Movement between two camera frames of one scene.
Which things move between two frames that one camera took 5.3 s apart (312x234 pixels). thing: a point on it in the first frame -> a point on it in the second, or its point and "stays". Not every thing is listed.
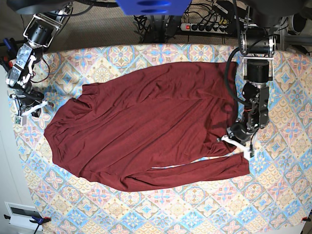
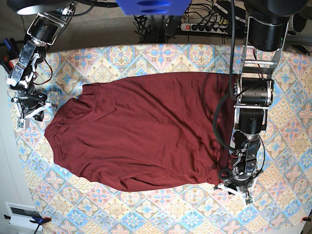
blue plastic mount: (154, 7) stays
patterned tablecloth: (275, 198) stays
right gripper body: (238, 133) -> (240, 175)
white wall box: (20, 215) stays
